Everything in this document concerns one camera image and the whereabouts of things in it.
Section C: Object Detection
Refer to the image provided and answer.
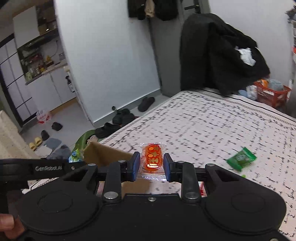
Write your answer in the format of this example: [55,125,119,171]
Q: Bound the orange candy packet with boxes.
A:
[137,142,167,181]

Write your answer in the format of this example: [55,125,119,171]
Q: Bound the dark green snack packet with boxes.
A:
[226,147,257,172]

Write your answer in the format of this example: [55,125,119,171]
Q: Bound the person's left hand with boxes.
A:
[0,214,25,240]

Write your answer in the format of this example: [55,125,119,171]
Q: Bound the dotted tablecloth table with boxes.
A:
[0,110,39,159]

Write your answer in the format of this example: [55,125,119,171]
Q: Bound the brown cardboard box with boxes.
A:
[83,142,152,197]

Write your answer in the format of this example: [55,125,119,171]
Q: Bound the yellow slipper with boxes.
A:
[29,137,43,151]

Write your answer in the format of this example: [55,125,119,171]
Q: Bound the green cartoon floor mat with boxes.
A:
[68,130,100,163]

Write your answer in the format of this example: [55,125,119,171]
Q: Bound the grey fluffy rug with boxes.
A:
[35,138,71,160]

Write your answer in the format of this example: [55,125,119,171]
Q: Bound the patterned white bed blanket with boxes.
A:
[102,90,295,240]

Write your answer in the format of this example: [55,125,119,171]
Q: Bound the pile of black shoes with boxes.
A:
[95,108,136,139]

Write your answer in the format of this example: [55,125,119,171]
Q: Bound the black slipper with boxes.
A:
[51,122,63,131]

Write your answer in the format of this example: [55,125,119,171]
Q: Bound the water bottle pack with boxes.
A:
[36,110,52,124]

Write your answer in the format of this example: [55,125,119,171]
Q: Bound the black shoe near door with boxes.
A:
[137,97,155,113]

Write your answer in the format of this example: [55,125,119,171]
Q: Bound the white kitchen cabinet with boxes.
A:
[27,67,76,111]

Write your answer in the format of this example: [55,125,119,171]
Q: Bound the black spray bottle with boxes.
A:
[65,75,75,93]

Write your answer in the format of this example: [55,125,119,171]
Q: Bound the black coat on chair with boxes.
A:
[179,14,270,95]

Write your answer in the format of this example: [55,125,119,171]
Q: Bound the orange laundry basket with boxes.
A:
[254,81,291,108]

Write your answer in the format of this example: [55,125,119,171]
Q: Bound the white cloth on coat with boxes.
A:
[235,46,256,66]

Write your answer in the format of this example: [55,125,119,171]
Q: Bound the grey door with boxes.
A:
[149,1,210,97]

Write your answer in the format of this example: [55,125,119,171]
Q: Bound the hanging dark clothes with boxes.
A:
[127,0,178,21]

